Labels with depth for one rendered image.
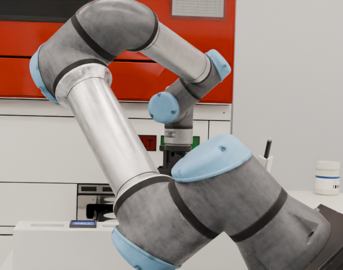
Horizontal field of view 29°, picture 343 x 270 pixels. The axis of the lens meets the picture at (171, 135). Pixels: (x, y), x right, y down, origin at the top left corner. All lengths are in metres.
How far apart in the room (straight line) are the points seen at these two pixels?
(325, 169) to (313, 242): 0.97
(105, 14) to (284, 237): 0.54
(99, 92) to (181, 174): 0.28
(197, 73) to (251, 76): 2.04
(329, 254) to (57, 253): 0.61
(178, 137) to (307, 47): 2.01
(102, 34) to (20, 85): 0.73
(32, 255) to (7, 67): 0.72
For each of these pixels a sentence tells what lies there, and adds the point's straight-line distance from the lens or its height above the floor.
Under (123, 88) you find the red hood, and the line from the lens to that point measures 1.95.
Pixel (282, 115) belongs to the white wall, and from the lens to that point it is 3.60.
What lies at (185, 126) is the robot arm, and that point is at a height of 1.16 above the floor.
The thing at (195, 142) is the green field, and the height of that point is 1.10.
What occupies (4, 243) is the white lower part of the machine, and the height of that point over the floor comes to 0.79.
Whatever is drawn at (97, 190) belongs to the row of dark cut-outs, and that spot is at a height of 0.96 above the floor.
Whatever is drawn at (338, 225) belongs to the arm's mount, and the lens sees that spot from 1.08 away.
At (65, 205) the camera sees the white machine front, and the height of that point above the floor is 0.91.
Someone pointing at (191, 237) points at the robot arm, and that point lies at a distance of 1.05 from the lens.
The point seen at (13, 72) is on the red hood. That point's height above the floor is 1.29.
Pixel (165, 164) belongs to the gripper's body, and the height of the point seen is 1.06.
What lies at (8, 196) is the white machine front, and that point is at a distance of 2.04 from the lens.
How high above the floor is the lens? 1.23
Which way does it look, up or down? 3 degrees down
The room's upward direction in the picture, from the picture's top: 2 degrees clockwise
